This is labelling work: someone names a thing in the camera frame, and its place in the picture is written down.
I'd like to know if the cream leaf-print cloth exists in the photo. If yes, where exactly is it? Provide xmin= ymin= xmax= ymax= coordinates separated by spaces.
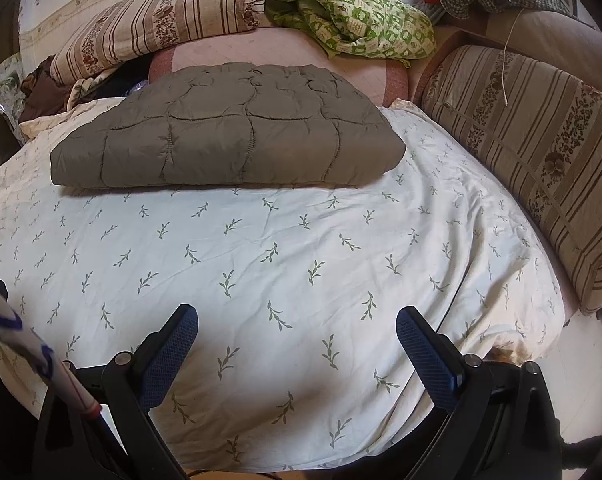
xmin=68 ymin=74 xmax=112 ymax=110

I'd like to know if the striped floral long cushion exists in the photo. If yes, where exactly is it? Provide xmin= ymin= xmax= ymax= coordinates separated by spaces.
xmin=420 ymin=44 xmax=602 ymax=317

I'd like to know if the pink mattress cover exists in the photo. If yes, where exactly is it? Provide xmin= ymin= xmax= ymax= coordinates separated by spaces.
xmin=147 ymin=25 xmax=412 ymax=109

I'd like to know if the dark cloth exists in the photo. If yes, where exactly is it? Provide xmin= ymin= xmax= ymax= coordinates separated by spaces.
xmin=100 ymin=54 xmax=156 ymax=100

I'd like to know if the white cord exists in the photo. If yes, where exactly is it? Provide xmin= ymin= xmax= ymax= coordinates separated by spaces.
xmin=497 ymin=6 xmax=528 ymax=107

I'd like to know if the striped floral pillow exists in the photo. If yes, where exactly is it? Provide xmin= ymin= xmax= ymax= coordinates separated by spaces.
xmin=49 ymin=0 xmax=268 ymax=87

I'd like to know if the shiny patterned plastic bag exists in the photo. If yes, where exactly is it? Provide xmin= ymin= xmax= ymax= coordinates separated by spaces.
xmin=0 ymin=54 xmax=28 ymax=147

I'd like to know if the white blue-printed strap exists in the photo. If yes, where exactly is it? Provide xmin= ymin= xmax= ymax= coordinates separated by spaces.
xmin=0 ymin=272 xmax=104 ymax=418

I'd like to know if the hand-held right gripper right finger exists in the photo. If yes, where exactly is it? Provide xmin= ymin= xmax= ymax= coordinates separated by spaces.
xmin=396 ymin=305 xmax=565 ymax=480

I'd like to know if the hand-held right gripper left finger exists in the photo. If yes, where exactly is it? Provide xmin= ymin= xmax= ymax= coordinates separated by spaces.
xmin=33 ymin=302 xmax=200 ymax=480

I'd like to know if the brown cloth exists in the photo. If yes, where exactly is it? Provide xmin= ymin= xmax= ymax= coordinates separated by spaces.
xmin=20 ymin=54 xmax=78 ymax=124

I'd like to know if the green patterned blanket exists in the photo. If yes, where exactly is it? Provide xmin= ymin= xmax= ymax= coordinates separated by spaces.
xmin=257 ymin=0 xmax=438 ymax=69

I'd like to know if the white leaf-print bedsheet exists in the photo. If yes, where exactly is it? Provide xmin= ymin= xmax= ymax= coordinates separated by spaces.
xmin=0 ymin=96 xmax=572 ymax=477

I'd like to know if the olive quilted jacket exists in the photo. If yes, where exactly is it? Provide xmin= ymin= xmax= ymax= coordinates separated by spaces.
xmin=49 ymin=62 xmax=408 ymax=192

